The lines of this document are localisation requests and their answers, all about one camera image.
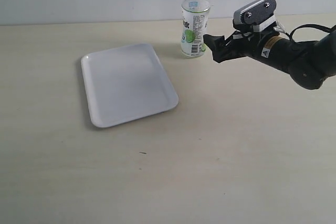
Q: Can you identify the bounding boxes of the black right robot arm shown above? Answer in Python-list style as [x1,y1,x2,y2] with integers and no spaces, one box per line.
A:
[203,24,335,90]

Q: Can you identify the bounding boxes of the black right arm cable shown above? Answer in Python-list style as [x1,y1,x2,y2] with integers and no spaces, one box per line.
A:
[275,23,332,41]

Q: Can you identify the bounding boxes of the white plastic tray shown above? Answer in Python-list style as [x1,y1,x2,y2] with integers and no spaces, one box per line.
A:
[80,44,179,128]

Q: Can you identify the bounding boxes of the clear plastic drink bottle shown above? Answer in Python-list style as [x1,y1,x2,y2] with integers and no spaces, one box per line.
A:
[180,0,212,58]

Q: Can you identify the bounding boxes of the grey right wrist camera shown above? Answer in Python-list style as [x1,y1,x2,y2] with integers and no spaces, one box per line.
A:
[233,0,277,33]

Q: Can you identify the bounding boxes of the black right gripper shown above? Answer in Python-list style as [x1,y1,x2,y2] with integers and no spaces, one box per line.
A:
[203,30,279,63]

